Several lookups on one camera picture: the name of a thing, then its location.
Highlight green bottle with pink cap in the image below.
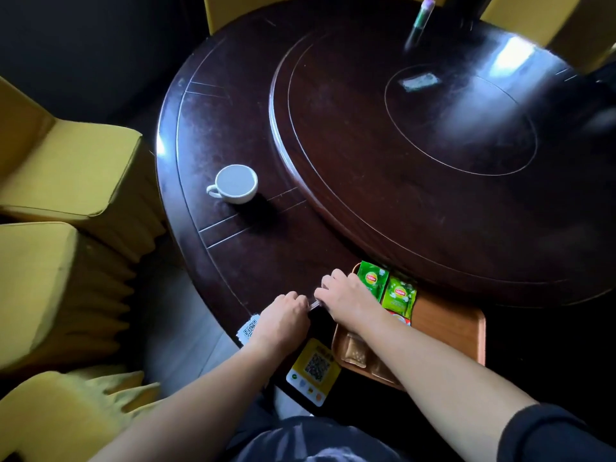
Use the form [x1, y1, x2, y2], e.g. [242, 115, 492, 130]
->
[412, 0, 437, 32]

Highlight yellow covered chair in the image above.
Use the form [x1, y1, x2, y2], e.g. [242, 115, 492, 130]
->
[0, 364, 163, 462]
[202, 0, 434, 37]
[480, 0, 616, 75]
[0, 76, 167, 261]
[0, 221, 137, 377]

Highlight clear plastic packet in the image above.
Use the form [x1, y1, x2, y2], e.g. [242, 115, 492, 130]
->
[342, 332, 370, 368]
[370, 356, 398, 386]

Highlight dark wooden turntable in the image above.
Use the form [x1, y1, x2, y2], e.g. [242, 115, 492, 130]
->
[269, 14, 616, 309]

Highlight brown wooden tray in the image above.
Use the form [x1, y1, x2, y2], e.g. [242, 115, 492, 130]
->
[331, 262, 487, 391]

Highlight white ceramic cup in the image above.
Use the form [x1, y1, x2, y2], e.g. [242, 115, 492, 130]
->
[206, 164, 259, 205]

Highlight green tea bag packet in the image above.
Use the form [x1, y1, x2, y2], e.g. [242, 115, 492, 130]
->
[357, 261, 390, 302]
[382, 275, 418, 319]

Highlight white code sticker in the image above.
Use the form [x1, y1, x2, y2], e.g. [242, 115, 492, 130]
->
[235, 314, 261, 347]

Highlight black sleeve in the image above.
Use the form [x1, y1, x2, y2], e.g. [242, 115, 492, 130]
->
[497, 403, 616, 462]

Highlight yellow code sticker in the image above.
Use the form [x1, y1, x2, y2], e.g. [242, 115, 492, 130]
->
[286, 338, 343, 408]

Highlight person's right forearm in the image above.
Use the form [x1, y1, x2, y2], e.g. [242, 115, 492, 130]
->
[355, 309, 538, 462]

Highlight dark blue trousers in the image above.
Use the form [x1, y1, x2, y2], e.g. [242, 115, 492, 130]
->
[225, 393, 402, 462]

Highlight person's left forearm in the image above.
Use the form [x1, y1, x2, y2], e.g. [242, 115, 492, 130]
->
[90, 332, 271, 462]

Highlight person's left hand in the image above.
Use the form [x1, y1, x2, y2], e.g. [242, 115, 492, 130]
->
[249, 291, 312, 357]

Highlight person's right hand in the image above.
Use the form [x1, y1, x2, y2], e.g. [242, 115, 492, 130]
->
[314, 269, 389, 335]

